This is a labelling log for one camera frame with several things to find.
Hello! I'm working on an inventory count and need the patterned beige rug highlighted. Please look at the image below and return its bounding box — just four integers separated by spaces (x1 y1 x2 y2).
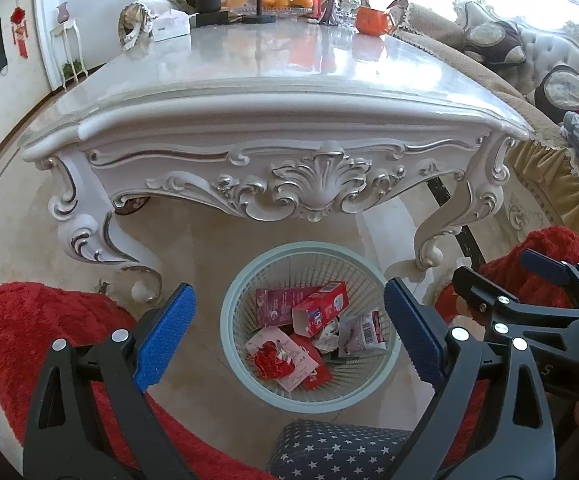
489 180 579 263

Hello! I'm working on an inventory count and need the red fluffy slipper, left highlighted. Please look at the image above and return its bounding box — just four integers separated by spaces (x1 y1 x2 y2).
0 282 250 480

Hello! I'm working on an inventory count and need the glass fruit tray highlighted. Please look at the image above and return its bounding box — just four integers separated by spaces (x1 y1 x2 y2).
219 0 321 14

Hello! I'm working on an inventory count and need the brown patterned pillow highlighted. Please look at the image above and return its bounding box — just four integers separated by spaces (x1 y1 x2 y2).
464 20 526 66
534 65 579 124

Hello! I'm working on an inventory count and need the white tissue box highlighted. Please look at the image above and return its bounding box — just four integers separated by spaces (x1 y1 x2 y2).
152 12 191 42

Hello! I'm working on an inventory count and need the mint plastic mesh basket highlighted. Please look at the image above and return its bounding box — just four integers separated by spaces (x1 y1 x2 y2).
219 241 403 414

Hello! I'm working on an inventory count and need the red packet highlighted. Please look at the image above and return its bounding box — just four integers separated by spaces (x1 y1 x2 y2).
246 329 321 379
279 352 333 392

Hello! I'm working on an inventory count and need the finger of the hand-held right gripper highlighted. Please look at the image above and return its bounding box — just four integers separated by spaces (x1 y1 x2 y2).
451 265 579 342
519 248 579 314

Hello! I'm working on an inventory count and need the red knot wall ornament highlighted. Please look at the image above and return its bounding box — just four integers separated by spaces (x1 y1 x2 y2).
10 7 29 59

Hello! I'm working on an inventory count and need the ornate white coffee table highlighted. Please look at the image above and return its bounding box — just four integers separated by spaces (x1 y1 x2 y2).
20 20 533 306

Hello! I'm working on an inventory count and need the clear glass dish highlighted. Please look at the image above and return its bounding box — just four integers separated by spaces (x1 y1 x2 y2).
339 0 363 29

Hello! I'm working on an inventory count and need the white paper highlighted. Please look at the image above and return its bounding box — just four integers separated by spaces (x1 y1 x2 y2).
313 316 343 354

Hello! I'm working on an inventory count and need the white plant stand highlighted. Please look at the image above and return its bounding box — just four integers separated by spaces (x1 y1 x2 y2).
50 19 90 87

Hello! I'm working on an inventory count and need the ornate tufted sofa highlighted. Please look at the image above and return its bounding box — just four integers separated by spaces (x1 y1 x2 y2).
452 0 579 111

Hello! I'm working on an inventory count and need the red fluffy slipper, right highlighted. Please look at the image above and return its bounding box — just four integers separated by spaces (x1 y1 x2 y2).
434 226 579 461

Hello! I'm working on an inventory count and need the pink red box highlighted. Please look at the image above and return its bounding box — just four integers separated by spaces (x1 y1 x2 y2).
255 287 316 329

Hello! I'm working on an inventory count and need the star-printed dark cushion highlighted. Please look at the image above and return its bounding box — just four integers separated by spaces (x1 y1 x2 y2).
266 420 420 480

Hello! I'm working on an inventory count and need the red fluffy slipper, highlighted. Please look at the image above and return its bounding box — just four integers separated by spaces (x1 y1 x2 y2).
0 282 250 480
434 226 579 461

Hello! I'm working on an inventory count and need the white pink barcode packet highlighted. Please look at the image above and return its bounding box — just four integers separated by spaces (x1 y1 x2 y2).
342 311 388 357

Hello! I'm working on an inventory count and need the armchair with lace cover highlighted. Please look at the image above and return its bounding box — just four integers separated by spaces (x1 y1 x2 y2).
118 0 171 52

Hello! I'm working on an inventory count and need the red white carton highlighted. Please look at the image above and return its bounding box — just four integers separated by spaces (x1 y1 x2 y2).
292 281 349 339

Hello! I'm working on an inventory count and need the dark red floral bin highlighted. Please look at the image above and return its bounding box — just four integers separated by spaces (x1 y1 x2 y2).
114 195 151 217

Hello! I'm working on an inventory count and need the orange mug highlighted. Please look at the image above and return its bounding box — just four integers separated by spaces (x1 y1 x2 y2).
355 6 391 36

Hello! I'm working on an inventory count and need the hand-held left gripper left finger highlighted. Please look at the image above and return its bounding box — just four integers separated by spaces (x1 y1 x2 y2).
20 282 206 480

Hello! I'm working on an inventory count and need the red fur-trimmed slipper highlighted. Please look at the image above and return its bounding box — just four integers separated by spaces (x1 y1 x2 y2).
434 280 473 324

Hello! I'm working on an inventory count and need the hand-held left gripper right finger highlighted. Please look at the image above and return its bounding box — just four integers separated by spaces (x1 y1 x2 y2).
384 277 559 480

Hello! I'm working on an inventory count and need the beige fringed sofa cover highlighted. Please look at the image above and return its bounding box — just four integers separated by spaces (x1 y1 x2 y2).
387 2 579 252

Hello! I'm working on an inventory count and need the black flat box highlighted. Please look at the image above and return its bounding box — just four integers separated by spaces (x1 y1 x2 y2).
189 10 231 29

